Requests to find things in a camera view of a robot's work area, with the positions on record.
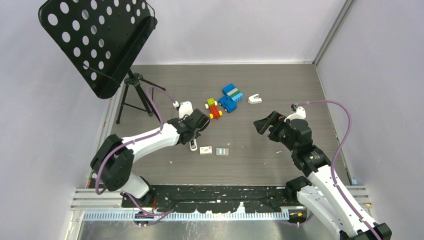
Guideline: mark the black perforated music stand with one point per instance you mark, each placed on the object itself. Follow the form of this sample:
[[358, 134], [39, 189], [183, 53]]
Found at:
[[102, 39]]

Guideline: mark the slotted cable duct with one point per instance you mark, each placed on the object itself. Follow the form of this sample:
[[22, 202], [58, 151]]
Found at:
[[239, 215]]

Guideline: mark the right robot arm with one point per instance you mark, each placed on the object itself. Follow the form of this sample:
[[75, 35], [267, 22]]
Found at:
[[317, 189]]

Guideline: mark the white and green stapler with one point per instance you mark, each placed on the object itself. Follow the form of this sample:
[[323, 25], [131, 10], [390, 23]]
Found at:
[[193, 145]]

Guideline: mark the red yellow toy brick car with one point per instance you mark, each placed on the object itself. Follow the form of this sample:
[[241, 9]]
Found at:
[[211, 105]]

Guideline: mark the white staple remover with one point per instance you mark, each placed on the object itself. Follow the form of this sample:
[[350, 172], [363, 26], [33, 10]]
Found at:
[[254, 99]]

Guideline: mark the staple tray with staples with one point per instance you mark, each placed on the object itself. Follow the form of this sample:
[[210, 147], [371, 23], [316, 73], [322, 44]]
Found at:
[[222, 151]]

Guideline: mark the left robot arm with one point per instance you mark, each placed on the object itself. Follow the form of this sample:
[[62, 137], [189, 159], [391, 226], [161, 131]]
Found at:
[[114, 160]]

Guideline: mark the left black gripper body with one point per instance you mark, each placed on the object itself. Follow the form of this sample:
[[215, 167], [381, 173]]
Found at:
[[196, 135]]

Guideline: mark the white staple box sleeve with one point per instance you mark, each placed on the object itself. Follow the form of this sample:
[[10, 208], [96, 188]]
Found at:
[[205, 150]]

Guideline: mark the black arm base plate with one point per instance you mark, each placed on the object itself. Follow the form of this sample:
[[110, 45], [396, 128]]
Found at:
[[217, 199]]

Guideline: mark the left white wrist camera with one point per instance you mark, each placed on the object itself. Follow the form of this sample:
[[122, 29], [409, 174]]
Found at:
[[184, 108]]

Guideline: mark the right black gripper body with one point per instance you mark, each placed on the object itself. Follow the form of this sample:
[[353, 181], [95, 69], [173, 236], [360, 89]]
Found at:
[[280, 134]]

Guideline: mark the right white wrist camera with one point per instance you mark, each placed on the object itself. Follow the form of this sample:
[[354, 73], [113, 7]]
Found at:
[[298, 112]]

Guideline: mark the blue toy brick truck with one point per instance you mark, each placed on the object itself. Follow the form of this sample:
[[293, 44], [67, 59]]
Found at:
[[231, 96]]

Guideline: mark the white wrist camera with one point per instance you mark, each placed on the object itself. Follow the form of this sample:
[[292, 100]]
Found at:
[[298, 112], [184, 108]]

